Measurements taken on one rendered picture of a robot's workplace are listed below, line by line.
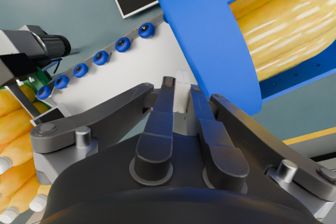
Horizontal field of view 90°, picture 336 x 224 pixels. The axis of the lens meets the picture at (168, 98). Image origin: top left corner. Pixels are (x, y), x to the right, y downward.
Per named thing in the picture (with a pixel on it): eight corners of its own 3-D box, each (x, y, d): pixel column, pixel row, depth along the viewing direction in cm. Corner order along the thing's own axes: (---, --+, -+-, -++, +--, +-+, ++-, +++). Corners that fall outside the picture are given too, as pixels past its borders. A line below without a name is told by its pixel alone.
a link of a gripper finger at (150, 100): (170, 112, 15) (137, 106, 15) (172, 93, 19) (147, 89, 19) (173, 96, 14) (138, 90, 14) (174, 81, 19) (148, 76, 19)
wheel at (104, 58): (110, 60, 46) (105, 55, 45) (98, 69, 47) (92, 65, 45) (108, 51, 49) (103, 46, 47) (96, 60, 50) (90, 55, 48)
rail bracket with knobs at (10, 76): (47, 75, 57) (19, 83, 47) (32, 84, 58) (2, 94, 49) (26, 48, 54) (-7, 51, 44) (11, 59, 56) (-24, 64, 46)
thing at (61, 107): (83, 124, 59) (59, 145, 47) (78, 126, 60) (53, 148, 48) (65, 100, 56) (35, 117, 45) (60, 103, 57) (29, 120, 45)
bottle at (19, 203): (43, 169, 70) (-2, 212, 53) (49, 158, 68) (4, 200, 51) (58, 177, 72) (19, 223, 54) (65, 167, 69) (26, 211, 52)
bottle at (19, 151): (43, 132, 64) (-8, 168, 47) (43, 117, 62) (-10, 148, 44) (61, 138, 64) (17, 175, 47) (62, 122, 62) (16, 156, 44)
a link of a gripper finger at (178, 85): (177, 112, 16) (169, 111, 16) (177, 90, 23) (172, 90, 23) (183, 83, 15) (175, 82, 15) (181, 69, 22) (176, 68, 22)
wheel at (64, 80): (69, 85, 49) (62, 82, 48) (57, 92, 50) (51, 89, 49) (70, 75, 52) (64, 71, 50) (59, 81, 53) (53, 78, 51)
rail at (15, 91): (86, 168, 63) (82, 174, 60) (85, 168, 63) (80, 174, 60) (8, 74, 52) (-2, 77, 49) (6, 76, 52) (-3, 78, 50)
